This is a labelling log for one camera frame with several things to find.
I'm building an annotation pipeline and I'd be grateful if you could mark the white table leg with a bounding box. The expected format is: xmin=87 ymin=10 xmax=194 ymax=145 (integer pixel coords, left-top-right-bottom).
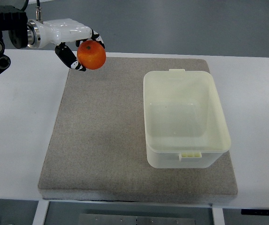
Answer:
xmin=32 ymin=200 xmax=49 ymax=225
xmin=212 ymin=207 xmax=225 ymax=225

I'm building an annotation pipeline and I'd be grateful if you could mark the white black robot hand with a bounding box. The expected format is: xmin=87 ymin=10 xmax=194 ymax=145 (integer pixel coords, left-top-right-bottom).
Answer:
xmin=30 ymin=19 xmax=105 ymax=71

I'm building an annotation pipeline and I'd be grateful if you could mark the white table leg left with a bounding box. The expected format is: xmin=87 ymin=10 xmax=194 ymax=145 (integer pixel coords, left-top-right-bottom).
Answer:
xmin=32 ymin=200 xmax=49 ymax=225

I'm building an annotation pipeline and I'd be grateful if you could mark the grey foam mat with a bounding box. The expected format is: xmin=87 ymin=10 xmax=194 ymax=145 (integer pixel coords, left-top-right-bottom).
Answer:
xmin=38 ymin=57 xmax=238 ymax=204

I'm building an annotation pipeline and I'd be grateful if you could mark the black table control panel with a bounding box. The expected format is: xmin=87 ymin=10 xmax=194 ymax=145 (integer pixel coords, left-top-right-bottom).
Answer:
xmin=241 ymin=209 xmax=269 ymax=216

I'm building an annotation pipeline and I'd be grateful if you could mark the cream plastic box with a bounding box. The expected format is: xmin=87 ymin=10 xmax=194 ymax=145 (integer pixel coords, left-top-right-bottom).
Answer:
xmin=143 ymin=69 xmax=231 ymax=169

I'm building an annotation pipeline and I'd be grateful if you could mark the orange fruit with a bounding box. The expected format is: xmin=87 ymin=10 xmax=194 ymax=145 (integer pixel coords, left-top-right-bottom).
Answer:
xmin=77 ymin=40 xmax=106 ymax=70

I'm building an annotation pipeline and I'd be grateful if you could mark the white table leg right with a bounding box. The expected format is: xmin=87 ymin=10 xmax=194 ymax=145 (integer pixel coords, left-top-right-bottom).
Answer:
xmin=212 ymin=207 xmax=225 ymax=225

